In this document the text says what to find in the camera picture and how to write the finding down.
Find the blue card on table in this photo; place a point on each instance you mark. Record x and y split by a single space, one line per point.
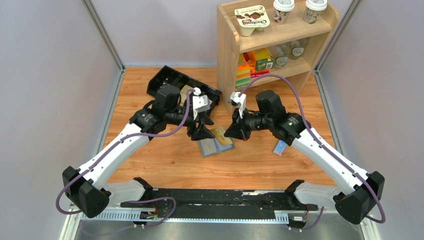
280 148

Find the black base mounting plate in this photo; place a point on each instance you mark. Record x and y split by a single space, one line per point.
223 204

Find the tan cards in tray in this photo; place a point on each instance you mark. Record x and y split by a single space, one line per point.
183 92

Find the paper coffee cup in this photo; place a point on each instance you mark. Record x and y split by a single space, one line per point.
282 9
313 8

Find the Chobani yogurt pack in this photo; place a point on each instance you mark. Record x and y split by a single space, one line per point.
252 18

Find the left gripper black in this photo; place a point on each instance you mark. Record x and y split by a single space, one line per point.
197 122

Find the left paper coffee cup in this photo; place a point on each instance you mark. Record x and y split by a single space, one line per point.
282 9

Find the orange snack bag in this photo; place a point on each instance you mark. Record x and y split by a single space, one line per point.
244 63

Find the right glass jar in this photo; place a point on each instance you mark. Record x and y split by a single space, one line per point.
297 48

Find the left glass jar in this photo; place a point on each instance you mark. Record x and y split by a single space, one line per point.
280 55

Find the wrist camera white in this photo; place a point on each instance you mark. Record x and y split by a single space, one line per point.
200 103
238 100

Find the wooden shelf unit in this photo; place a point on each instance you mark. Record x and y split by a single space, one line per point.
230 42

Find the black organizer tray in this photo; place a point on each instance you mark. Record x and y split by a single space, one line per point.
167 76

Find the red flat packet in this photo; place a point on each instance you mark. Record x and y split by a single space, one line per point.
255 74

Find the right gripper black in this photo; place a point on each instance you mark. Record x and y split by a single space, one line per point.
238 122

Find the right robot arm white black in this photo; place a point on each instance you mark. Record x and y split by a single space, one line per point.
331 159

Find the colourful sticky note stack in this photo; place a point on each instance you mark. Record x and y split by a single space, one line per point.
243 76

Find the aluminium frame rail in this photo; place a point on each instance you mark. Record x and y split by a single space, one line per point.
219 204

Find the glass jar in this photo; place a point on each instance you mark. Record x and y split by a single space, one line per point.
280 55
297 48

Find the green yellow box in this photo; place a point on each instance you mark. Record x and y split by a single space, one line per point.
261 59

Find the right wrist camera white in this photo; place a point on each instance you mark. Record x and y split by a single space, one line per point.
238 100

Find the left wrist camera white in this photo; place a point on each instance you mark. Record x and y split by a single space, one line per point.
200 103

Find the right paper coffee cup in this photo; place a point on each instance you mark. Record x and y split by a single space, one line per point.
313 8

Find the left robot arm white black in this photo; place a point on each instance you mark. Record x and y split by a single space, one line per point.
109 165

